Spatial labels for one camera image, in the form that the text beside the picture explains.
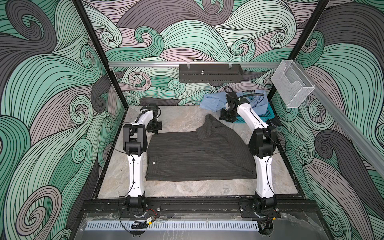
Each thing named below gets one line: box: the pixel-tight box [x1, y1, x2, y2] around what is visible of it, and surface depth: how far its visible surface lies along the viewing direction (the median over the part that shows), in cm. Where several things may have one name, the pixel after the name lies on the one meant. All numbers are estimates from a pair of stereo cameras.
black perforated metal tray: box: [179, 64, 244, 83], surface depth 97 cm
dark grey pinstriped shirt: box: [145, 113, 257, 181], surface depth 92 cm
